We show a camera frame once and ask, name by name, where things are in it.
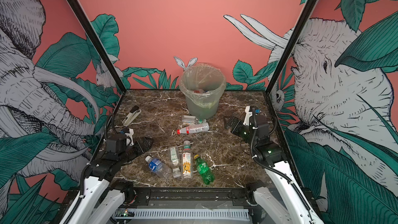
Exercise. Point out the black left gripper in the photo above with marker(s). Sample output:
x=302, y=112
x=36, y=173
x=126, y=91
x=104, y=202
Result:
x=140, y=150

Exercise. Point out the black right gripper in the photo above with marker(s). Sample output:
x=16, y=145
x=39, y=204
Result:
x=240, y=124

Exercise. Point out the crushed blue label water bottle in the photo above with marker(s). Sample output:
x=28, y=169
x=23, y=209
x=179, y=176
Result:
x=158, y=167

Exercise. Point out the clear bottle green white label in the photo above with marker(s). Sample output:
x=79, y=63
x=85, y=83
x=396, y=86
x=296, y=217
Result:
x=175, y=162

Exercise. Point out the sunflower label tea bottle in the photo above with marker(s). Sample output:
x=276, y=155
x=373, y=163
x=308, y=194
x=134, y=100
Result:
x=187, y=160

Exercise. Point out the green soda bottle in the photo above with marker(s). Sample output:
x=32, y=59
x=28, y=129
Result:
x=204, y=170

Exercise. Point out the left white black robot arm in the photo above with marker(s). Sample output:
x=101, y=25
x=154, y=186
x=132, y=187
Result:
x=99, y=194

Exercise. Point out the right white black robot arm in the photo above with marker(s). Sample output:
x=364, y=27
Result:
x=287, y=203

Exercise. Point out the grey mesh waste bin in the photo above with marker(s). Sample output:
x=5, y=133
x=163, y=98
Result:
x=200, y=105

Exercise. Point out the clear plastic bin liner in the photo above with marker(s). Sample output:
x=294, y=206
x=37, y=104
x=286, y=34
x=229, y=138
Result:
x=202, y=81

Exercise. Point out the grey black stapler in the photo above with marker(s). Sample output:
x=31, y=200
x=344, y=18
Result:
x=132, y=115

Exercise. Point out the red cap white bottle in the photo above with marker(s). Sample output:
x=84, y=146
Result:
x=194, y=128

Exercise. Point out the clear bottle green neck band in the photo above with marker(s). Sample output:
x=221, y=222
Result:
x=188, y=120

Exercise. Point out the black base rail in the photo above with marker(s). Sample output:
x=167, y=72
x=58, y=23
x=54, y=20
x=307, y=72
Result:
x=145, y=195

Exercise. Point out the white perforated cable tray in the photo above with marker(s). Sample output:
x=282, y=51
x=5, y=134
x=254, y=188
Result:
x=169, y=213

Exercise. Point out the right black frame post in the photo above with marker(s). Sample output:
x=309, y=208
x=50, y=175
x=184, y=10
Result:
x=296, y=33

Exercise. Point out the black frame post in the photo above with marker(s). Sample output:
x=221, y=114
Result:
x=94, y=38
x=296, y=33

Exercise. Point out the left black frame post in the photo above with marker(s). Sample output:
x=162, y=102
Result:
x=94, y=38

